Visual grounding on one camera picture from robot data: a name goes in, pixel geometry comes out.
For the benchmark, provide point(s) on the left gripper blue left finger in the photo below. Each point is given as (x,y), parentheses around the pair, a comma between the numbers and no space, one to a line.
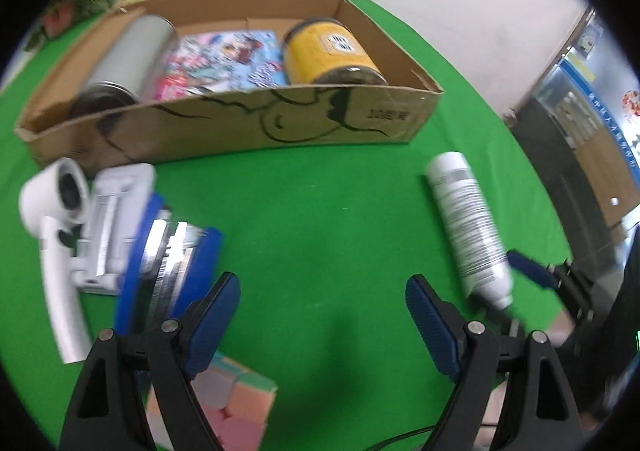
(106,410)

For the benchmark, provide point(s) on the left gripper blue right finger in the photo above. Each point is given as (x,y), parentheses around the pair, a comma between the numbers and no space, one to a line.
(538,412)

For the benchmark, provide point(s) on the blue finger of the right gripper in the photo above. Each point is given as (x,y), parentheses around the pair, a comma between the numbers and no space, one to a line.
(532,270)

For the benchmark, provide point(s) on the white spray bottle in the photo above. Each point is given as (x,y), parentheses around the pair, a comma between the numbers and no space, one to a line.
(478,249)

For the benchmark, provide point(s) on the pastel rubiks cube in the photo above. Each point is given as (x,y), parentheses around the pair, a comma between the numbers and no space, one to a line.
(236,402)

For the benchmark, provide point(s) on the blue stapler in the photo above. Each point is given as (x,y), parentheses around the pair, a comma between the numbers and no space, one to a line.
(171,264)

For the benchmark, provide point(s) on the yellow label tea jar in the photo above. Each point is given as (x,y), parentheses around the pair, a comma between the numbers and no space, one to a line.
(322,51)

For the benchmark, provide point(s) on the silver metal tin can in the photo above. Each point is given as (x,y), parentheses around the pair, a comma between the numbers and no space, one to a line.
(128,72)

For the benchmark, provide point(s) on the cartoon board game box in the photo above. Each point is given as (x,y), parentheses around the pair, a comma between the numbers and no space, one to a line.
(222,62)

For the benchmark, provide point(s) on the glass door with blue strip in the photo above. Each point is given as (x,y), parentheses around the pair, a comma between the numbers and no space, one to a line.
(579,126)

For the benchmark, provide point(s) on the green table cloth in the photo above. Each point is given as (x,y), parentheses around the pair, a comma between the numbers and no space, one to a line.
(324,238)

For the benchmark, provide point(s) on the white folding phone stand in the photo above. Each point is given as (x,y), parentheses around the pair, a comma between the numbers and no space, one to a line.
(119,199)

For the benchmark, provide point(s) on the white handheld fan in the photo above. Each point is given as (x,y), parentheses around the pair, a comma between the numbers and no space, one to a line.
(52,204)

